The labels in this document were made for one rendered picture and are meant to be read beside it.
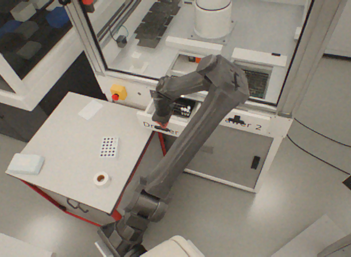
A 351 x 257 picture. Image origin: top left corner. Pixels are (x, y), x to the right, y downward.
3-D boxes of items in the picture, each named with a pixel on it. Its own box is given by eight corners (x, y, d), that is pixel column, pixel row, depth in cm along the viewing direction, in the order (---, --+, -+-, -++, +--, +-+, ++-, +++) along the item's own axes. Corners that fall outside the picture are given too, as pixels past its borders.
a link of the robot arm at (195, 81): (206, 70, 60) (242, 93, 63) (216, 48, 60) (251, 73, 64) (151, 89, 100) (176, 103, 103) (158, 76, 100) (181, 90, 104)
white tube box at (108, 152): (116, 160, 132) (115, 157, 129) (100, 161, 133) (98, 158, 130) (120, 140, 140) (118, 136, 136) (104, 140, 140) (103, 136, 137)
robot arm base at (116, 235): (95, 230, 69) (122, 268, 63) (110, 207, 67) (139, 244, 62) (118, 224, 76) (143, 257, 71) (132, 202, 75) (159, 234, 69)
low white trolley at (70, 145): (142, 248, 179) (110, 213, 117) (67, 217, 196) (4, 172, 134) (173, 174, 209) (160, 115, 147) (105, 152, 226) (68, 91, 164)
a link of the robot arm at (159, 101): (150, 97, 101) (164, 99, 100) (154, 84, 105) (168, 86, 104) (153, 109, 107) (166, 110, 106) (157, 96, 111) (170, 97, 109)
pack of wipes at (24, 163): (45, 158, 137) (41, 154, 133) (38, 175, 132) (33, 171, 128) (19, 156, 139) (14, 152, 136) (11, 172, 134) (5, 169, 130)
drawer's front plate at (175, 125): (193, 141, 128) (192, 128, 119) (140, 126, 136) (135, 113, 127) (195, 138, 129) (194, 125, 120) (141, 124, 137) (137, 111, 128)
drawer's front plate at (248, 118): (265, 133, 127) (270, 120, 118) (207, 119, 135) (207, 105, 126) (266, 131, 128) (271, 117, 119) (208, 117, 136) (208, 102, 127)
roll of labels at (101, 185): (93, 180, 127) (91, 176, 124) (106, 172, 129) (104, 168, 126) (99, 191, 124) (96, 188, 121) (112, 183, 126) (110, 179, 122)
